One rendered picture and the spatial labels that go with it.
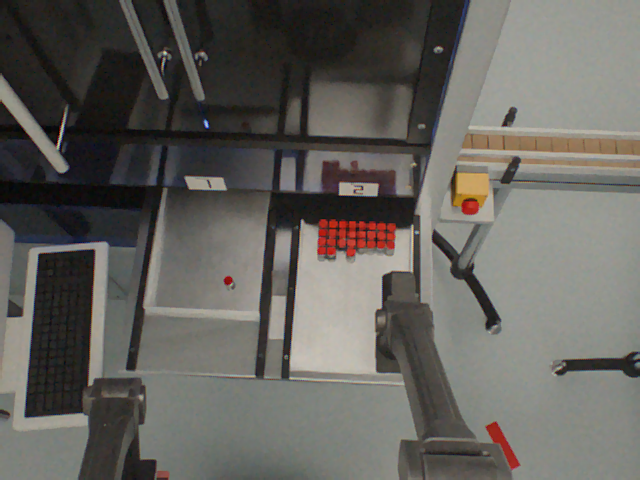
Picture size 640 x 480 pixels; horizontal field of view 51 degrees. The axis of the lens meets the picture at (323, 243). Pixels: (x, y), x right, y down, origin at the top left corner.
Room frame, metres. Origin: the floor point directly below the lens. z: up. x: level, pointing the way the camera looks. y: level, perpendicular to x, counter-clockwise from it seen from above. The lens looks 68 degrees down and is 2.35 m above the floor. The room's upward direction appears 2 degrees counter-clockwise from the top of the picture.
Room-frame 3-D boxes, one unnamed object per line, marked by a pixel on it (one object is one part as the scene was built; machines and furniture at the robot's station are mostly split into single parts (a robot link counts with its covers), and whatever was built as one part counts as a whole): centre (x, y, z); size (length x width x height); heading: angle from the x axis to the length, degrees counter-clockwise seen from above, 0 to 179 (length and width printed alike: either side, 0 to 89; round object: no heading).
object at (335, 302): (0.47, -0.06, 0.90); 0.34 x 0.26 x 0.04; 174
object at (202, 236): (0.61, 0.26, 0.90); 0.34 x 0.26 x 0.04; 175
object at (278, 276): (0.45, 0.11, 0.91); 0.14 x 0.03 x 0.06; 176
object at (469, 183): (0.68, -0.33, 0.99); 0.08 x 0.07 x 0.07; 175
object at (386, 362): (0.28, -0.12, 1.20); 0.10 x 0.07 x 0.07; 174
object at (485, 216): (0.72, -0.35, 0.87); 0.14 x 0.13 x 0.02; 175
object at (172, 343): (0.53, 0.10, 0.87); 0.70 x 0.48 x 0.02; 85
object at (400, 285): (0.33, -0.12, 1.29); 0.11 x 0.09 x 0.12; 176
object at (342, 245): (0.58, -0.08, 0.90); 0.18 x 0.02 x 0.05; 84
